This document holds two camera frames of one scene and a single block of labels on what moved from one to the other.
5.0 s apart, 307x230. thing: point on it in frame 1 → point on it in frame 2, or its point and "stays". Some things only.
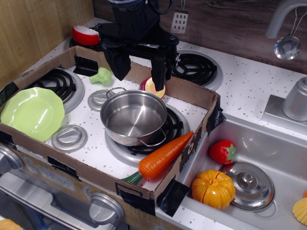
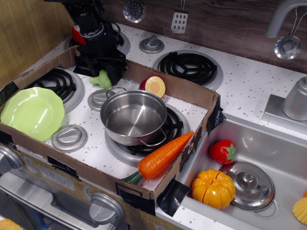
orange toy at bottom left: x=7 y=224 stays
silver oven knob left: x=9 y=160 stays
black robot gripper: x=136 y=30 → x=101 y=47
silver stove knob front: x=69 y=138 stays
